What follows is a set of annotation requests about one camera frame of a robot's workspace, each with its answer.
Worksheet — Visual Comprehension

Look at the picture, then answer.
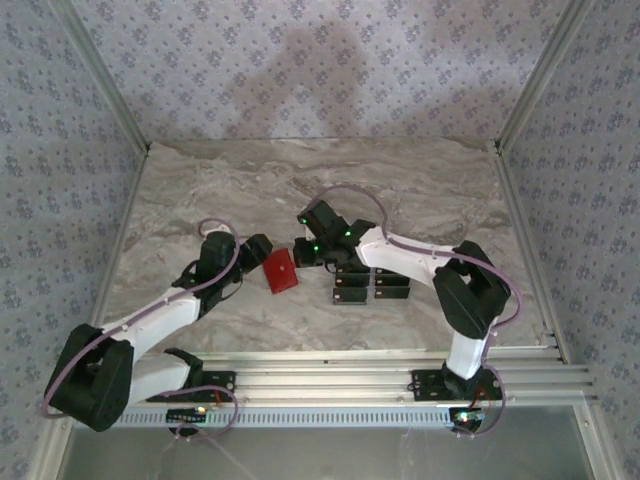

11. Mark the red card holder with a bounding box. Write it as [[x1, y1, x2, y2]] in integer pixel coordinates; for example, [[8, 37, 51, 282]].
[[262, 246, 300, 296]]

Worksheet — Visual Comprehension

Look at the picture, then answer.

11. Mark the grey metal panel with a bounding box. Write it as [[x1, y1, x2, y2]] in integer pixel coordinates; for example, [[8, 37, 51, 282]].
[[62, 405, 599, 480]]

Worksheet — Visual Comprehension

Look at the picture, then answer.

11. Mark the aluminium table side rail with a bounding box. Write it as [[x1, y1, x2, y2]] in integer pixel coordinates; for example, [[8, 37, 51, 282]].
[[89, 147, 154, 326], [492, 141, 571, 365]]

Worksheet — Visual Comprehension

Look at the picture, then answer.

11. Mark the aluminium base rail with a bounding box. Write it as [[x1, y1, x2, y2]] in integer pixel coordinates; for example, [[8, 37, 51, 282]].
[[124, 349, 600, 405]]

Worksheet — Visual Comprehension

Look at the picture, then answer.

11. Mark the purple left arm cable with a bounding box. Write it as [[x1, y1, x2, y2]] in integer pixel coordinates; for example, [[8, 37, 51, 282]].
[[42, 217, 240, 445]]

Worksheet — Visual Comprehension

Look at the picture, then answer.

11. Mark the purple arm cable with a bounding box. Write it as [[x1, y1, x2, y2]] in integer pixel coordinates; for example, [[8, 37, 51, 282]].
[[309, 184, 525, 440], [42, 217, 240, 445]]

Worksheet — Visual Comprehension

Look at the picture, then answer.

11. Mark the grey slotted cable duct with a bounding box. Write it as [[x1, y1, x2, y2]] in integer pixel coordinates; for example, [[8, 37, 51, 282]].
[[117, 405, 464, 430]]

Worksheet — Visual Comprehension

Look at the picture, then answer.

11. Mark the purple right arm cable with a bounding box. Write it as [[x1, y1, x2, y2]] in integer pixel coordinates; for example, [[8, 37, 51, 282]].
[[309, 184, 525, 440]]

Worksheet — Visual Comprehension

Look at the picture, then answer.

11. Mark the aluminium frame post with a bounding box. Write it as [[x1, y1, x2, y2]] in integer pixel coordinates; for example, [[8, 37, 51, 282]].
[[493, 0, 600, 154]]

